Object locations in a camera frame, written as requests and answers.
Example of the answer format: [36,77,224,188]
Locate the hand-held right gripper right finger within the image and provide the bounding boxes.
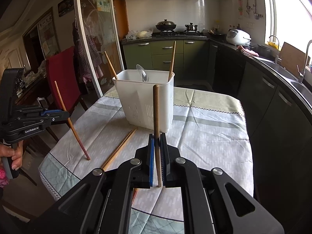
[159,134,285,234]

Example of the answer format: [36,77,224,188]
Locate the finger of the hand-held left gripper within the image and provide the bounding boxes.
[40,109,69,116]
[43,113,71,126]

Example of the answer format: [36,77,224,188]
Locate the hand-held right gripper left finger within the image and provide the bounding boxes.
[29,134,155,234]

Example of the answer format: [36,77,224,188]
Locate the white plastic utensil holder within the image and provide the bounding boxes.
[112,69,176,133]

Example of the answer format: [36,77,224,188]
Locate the clear plastic spoon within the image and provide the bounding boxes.
[136,64,150,82]

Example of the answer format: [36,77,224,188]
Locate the hanging kitchen utensils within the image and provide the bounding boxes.
[237,0,265,20]

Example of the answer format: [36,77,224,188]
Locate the person's left hand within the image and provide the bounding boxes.
[0,142,24,171]

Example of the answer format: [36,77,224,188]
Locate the cluttered side table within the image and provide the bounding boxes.
[15,62,50,108]

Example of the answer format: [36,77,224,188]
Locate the red chair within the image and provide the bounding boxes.
[45,46,89,150]

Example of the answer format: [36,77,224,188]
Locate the checked hanging apron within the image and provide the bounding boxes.
[72,17,103,84]

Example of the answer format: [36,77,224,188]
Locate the glass sliding door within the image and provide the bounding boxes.
[73,0,125,98]

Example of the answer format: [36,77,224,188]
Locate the green lower cabinets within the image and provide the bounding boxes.
[121,39,210,81]

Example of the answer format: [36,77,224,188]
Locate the dark lower cabinets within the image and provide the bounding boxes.
[208,40,312,201]

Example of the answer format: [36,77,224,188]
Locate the white plastic bag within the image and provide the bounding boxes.
[125,28,154,40]

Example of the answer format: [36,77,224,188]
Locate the gas stove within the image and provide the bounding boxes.
[152,31,208,38]

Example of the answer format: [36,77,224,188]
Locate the black wok with lid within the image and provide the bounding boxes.
[155,19,177,32]

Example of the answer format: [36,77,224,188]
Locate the small black pot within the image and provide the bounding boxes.
[184,22,199,32]

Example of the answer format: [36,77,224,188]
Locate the black frying pan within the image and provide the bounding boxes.
[207,28,226,39]

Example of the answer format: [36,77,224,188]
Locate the pink cloth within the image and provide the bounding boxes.
[236,45,259,58]

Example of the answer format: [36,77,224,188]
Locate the white rice cooker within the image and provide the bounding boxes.
[226,28,252,46]

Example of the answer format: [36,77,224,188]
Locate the black cooking pot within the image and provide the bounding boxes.
[256,44,272,57]

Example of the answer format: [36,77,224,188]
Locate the steel double sink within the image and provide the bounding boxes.
[259,58,312,96]

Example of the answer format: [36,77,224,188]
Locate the small steel faucet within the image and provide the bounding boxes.
[269,35,281,64]

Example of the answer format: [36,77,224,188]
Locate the wooden cutting board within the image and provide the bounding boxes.
[280,42,311,78]

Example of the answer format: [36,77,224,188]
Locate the tall steel faucet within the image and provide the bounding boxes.
[297,39,312,84]

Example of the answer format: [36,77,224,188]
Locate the kitchen window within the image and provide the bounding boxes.
[262,0,312,54]

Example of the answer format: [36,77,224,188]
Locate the wall calendar poster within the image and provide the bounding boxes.
[36,17,60,59]

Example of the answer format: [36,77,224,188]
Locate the dark wall poster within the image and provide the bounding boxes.
[58,0,74,18]

